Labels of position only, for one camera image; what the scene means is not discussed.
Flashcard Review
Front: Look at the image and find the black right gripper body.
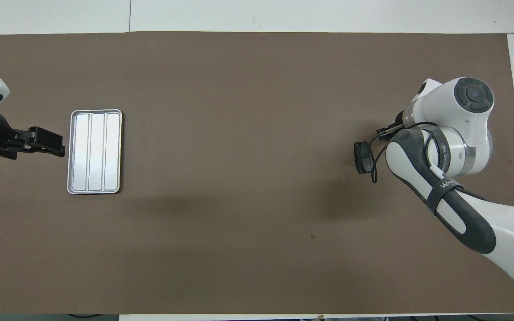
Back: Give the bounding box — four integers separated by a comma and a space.
377, 117, 404, 138

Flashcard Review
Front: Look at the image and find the brown table mat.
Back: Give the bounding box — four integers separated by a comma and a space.
0, 32, 514, 315

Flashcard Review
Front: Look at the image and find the silver metal tray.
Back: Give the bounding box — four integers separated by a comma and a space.
66, 109, 123, 195

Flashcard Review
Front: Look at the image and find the rectangular dark brake pad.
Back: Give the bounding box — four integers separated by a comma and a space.
354, 141, 372, 174

